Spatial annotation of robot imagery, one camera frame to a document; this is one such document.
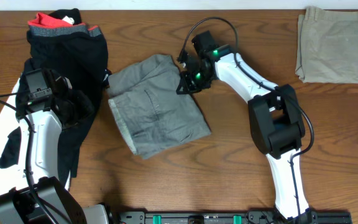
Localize grey cargo shorts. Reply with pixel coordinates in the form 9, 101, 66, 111
106, 54, 211, 159

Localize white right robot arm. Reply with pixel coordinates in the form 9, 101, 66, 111
177, 44, 312, 223

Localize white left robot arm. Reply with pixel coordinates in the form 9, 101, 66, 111
0, 87, 110, 223

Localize black garment with red waistband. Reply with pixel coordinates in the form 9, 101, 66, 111
0, 9, 111, 184

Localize white garment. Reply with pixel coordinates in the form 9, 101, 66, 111
0, 85, 63, 195

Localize folded khaki shorts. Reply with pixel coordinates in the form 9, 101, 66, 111
295, 6, 358, 84

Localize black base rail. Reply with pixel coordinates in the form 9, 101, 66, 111
111, 210, 353, 224

